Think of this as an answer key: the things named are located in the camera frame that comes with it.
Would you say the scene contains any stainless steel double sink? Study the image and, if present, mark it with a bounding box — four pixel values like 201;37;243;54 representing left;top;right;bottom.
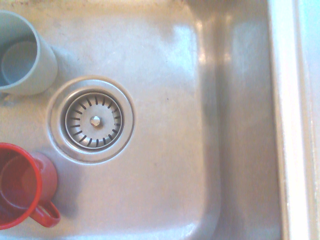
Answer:
0;0;320;240

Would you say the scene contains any metal sink drain strainer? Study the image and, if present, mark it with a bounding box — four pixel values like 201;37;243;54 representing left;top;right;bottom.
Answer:
47;76;136;165

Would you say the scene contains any red mug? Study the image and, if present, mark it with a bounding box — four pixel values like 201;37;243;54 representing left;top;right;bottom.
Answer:
0;142;62;230

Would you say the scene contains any grey-green mug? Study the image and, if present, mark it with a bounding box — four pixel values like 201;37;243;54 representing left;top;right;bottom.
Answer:
0;9;59;96

